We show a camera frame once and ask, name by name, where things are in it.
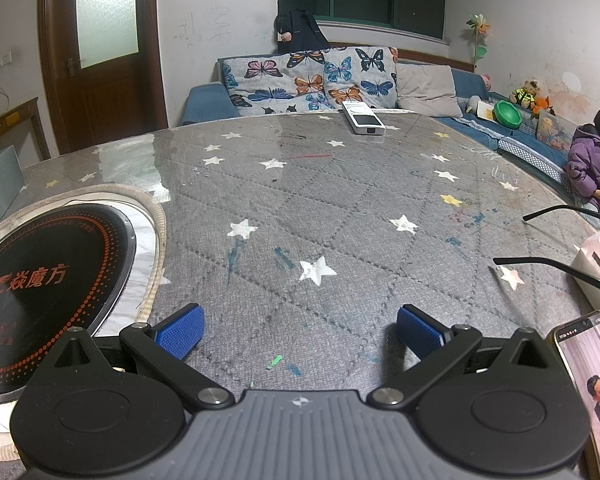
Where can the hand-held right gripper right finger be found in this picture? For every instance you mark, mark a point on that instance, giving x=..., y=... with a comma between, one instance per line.
x=420, y=331

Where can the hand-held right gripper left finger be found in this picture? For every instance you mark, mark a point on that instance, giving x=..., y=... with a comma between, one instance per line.
x=180, y=332

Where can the grey star-patterned desktop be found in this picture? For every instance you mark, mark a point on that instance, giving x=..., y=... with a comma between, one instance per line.
x=330, y=220

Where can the black eyeglasses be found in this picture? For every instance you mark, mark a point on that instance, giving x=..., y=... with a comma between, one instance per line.
x=530, y=261

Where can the black round induction cooktop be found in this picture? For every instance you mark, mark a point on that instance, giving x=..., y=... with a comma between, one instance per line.
x=55, y=280

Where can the smartphone with lit screen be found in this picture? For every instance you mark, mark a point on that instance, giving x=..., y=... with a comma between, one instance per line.
x=587, y=360

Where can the white tissue box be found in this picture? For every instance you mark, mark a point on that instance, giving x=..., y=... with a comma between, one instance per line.
x=595, y=270

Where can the white paper strip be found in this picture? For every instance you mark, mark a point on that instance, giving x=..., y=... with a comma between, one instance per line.
x=405, y=111

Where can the white handheld device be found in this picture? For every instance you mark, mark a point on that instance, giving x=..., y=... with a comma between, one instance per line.
x=362, y=117

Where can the white picture book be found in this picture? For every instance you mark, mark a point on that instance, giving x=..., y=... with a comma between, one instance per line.
x=484, y=110

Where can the blue sofa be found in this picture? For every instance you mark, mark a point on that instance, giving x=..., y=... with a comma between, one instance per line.
x=205, y=102

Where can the green plastic bowl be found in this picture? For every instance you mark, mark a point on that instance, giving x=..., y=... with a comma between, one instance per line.
x=508, y=114

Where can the printed picture box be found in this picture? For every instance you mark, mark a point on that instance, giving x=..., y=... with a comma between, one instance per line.
x=554, y=132

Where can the plain grey pillow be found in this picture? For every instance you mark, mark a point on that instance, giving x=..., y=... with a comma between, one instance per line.
x=427, y=90

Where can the brown wooden door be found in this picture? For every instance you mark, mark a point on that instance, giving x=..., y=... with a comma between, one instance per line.
x=105, y=100

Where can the orange plush toy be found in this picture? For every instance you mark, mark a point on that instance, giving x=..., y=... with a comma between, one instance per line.
x=543, y=105

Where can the pink plush toy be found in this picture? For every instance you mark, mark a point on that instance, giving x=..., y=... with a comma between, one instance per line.
x=488, y=81

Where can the brown teddy bear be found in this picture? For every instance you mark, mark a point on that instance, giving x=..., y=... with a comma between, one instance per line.
x=526, y=92

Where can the butterfly print cushion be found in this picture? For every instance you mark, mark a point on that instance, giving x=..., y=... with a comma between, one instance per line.
x=360, y=75
x=270, y=82

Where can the brown wooden side desk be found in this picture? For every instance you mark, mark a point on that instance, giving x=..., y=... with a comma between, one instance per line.
x=10, y=116

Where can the colourful pinwheel flower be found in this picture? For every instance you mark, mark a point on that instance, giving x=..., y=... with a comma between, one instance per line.
x=480, y=27

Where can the black backpack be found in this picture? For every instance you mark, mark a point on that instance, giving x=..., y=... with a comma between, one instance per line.
x=302, y=32

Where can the white wall socket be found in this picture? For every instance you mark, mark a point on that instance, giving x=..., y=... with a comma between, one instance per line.
x=2, y=60

